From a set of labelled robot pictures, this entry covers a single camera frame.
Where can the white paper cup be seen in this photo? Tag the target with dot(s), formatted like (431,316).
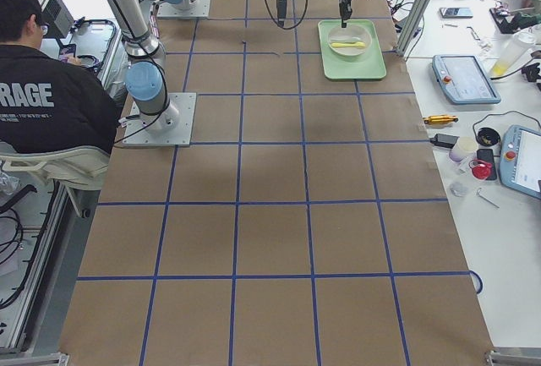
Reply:
(463,148)

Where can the red round tape dispenser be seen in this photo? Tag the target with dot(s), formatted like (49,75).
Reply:
(480,169)

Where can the silver allen key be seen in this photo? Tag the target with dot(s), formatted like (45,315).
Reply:
(482,195)

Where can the black smartphone on table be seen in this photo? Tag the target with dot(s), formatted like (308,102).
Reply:
(456,13)

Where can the blue teach pendant far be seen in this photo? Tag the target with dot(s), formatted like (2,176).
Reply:
(463,79)

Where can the person in black jacket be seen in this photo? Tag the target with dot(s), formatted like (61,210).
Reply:
(47,105)

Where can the blue teach pendant near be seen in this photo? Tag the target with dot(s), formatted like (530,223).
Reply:
(520,160)

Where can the yellow plastic fork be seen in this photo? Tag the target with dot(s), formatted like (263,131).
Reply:
(357,44)

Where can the black power adapter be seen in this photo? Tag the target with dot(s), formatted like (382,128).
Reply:
(443,140)

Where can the brown paper table cover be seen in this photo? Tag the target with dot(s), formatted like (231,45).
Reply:
(306,224)

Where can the white speckled plate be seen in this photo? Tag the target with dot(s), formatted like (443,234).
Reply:
(351,33)

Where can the mint green tray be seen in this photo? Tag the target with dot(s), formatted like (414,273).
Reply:
(369,66)

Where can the aluminium frame post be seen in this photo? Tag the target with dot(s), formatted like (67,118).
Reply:
(411,25)

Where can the white office chair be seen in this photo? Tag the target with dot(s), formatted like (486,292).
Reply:
(80,168)

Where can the clear squeeze bottle yellow liquid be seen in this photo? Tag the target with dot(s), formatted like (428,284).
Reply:
(519,43)

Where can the blue teach pendant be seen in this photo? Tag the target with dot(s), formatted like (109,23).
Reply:
(520,160)
(463,79)

